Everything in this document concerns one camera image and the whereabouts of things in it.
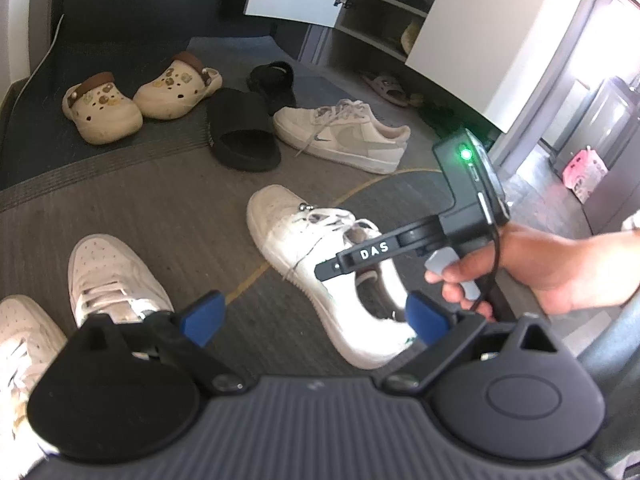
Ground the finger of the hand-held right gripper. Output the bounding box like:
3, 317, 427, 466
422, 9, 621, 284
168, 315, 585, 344
314, 235, 408, 283

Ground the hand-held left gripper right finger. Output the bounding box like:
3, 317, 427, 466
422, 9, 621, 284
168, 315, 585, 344
384, 292, 563, 392

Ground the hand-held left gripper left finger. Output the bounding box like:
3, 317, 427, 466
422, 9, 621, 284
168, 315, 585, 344
70, 290, 244, 395

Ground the cream sneaker grey side mark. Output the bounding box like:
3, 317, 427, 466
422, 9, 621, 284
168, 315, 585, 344
246, 185, 418, 370
273, 100, 412, 175

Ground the white leather sneaker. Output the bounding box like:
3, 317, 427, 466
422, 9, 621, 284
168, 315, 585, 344
67, 234, 176, 331
0, 296, 68, 461

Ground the black slide sandal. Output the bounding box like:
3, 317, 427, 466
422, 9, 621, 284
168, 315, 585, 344
246, 61, 297, 113
206, 87, 282, 172

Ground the cream clog brown strap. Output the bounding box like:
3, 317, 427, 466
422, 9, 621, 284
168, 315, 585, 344
132, 51, 223, 121
61, 72, 144, 146

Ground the person's right forearm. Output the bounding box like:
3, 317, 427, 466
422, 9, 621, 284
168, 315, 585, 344
597, 210, 640, 308

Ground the person's right hand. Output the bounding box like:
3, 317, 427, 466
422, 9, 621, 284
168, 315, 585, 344
424, 222, 611, 322

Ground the dark green shoe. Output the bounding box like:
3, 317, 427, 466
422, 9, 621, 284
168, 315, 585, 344
419, 102, 468, 136

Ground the pink carton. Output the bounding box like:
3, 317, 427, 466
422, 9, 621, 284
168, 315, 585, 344
562, 147, 610, 205

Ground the grey patterned floor mat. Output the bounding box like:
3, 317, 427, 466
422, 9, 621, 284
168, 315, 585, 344
0, 35, 501, 381

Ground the pale beige slipper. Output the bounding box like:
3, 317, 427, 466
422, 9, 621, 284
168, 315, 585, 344
361, 74, 411, 107

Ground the yellow-green knit shoe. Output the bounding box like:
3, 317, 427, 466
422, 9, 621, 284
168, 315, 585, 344
401, 19, 425, 55

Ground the silver appliance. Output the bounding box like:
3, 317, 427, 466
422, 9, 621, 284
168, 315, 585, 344
549, 75, 640, 233

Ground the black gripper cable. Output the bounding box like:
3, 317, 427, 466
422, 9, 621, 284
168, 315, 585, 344
470, 222, 502, 313

